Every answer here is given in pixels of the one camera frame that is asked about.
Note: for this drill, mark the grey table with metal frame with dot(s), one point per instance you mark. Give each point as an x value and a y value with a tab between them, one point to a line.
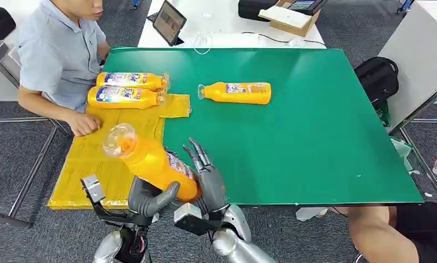
418	61

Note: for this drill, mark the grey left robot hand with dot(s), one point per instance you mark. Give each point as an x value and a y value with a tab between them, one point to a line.
145	201

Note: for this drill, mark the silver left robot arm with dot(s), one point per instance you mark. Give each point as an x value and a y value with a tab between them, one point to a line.
109	247

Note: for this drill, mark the orange drink bottle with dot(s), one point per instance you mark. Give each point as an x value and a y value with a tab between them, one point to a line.
153	163
123	98
218	92
131	80

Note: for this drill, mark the white shoe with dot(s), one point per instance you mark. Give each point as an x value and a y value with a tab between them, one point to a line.
311	213

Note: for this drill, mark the person beside robot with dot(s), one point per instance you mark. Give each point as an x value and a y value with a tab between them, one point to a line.
378	232

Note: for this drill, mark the yellow plastic sheet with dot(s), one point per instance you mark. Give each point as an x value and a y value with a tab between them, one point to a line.
91	159

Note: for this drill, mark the white table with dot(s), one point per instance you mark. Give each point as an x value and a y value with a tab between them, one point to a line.
222	21

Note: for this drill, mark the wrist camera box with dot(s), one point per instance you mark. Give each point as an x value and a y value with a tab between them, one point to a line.
93	188
191	219

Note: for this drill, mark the green table mat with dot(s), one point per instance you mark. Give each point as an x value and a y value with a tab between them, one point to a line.
312	119

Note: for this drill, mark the green plastic bag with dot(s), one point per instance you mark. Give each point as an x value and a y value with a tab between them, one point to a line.
384	114

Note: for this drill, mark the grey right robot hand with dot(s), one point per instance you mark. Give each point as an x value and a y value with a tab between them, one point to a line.
212	188

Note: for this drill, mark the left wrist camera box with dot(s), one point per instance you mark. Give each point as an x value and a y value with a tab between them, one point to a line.
93	188

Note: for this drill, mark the black pouch bag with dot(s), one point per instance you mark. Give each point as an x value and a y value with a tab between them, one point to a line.
252	9

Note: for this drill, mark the grey metal frame bench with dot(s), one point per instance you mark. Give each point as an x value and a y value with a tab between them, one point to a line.
11	69

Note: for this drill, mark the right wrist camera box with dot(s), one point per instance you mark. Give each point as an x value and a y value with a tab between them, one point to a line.
191	219

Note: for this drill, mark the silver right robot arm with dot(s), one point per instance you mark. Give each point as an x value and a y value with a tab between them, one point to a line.
236	241

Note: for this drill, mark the seated person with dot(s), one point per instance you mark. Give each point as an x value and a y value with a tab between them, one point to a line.
54	58

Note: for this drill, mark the cardboard box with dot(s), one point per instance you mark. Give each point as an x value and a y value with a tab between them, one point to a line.
289	21

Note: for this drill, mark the black tablet on stand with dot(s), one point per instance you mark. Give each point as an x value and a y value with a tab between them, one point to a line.
168	22

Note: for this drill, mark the black handheld terminal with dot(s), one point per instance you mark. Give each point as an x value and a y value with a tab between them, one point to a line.
307	5

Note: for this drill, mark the clear plastic bag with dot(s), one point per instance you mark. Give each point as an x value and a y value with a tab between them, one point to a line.
403	152

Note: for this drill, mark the black backpack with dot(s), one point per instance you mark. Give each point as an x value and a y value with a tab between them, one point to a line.
376	78

